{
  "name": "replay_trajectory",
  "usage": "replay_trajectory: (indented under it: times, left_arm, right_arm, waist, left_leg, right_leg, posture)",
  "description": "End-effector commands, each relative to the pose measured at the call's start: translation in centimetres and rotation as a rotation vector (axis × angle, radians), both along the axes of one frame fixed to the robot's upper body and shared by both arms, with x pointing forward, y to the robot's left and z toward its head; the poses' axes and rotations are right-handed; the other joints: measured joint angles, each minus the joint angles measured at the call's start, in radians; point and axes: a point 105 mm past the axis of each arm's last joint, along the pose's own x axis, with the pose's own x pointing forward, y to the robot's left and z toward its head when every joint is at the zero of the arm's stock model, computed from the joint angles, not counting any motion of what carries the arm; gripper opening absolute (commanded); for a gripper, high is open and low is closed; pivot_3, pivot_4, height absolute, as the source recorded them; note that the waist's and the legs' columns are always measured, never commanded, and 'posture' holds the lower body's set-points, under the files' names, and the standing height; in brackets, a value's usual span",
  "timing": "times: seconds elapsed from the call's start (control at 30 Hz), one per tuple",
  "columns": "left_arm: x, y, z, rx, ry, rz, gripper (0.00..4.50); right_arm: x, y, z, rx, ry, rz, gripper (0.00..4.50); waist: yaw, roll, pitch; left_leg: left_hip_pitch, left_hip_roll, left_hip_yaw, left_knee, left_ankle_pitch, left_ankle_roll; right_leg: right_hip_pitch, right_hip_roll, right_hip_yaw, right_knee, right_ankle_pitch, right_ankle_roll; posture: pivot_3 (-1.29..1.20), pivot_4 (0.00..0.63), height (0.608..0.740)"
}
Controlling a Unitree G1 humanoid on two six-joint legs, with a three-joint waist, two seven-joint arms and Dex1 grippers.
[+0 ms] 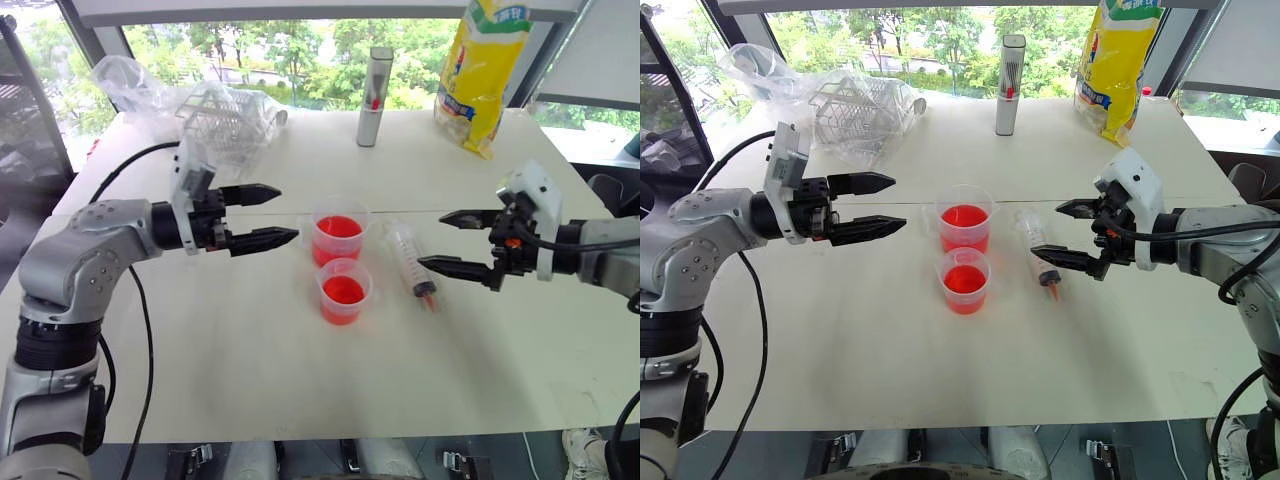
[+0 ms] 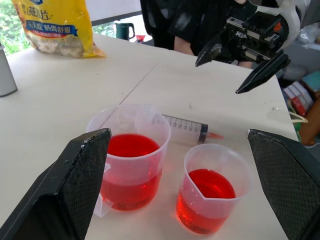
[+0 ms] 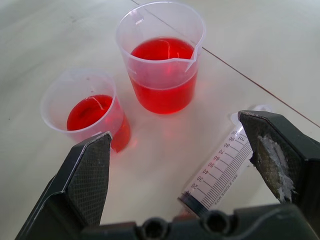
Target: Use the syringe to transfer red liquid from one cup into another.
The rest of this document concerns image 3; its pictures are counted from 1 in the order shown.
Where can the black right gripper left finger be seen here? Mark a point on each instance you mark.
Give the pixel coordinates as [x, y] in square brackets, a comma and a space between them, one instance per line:
[82, 185]

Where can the large beaker with red liquid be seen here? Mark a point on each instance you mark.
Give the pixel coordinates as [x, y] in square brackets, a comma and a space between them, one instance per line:
[162, 62]

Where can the clear plastic syringe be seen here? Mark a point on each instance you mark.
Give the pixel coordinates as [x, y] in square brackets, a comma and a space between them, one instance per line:
[220, 170]

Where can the small beaker with red liquid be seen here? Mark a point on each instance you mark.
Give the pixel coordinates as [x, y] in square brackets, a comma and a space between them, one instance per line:
[87, 110]

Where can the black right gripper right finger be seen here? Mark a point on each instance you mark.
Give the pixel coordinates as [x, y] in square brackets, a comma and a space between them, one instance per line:
[280, 155]

